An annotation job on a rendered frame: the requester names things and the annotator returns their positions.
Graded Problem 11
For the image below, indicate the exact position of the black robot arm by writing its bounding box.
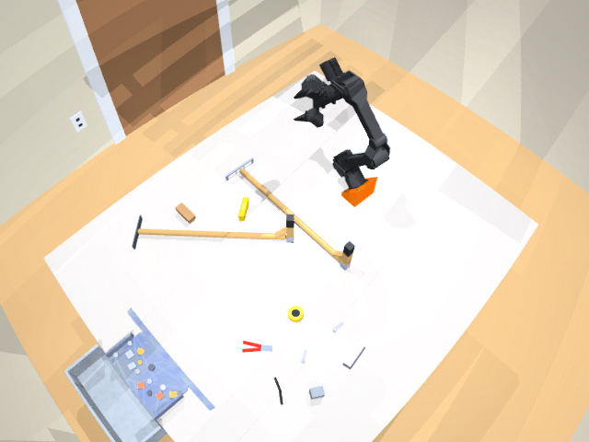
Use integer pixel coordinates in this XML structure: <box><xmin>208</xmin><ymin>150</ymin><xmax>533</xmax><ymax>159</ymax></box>
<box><xmin>301</xmin><ymin>57</ymin><xmax>391</xmax><ymax>190</ymax></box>

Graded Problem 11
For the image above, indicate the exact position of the yellow ring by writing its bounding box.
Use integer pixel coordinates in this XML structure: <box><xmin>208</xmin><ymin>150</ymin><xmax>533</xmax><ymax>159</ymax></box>
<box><xmin>288</xmin><ymin>307</ymin><xmax>304</xmax><ymax>322</ymax></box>

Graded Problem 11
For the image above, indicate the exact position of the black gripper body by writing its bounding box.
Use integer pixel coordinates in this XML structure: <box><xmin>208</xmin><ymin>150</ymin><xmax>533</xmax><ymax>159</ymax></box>
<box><xmin>306</xmin><ymin>75</ymin><xmax>336</xmax><ymax>128</ymax></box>

